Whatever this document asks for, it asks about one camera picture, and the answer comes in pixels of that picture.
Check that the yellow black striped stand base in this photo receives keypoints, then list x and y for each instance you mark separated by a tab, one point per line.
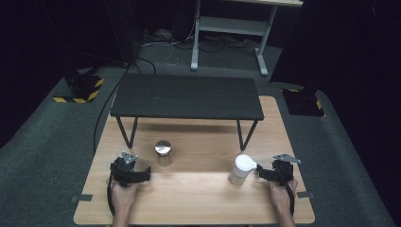
83	91
302	104

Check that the grey tape strip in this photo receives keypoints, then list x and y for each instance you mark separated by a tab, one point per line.
82	198
305	195

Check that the person's right hand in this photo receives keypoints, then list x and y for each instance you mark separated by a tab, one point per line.
282	197

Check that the grey metal desk frame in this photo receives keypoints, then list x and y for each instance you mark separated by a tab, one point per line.
233	26

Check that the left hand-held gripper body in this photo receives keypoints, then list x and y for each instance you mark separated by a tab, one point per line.
121	171

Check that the glass jar with silver lid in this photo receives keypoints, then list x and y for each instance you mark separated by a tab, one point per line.
163	151

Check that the white plastic cup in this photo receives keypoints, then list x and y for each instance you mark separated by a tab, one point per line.
241	168

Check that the black shelf riser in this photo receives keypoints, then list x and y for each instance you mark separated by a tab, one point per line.
186	96

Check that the person's left hand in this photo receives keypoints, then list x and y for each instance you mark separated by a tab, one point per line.
122	197

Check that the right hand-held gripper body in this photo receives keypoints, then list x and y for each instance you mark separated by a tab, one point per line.
282	171

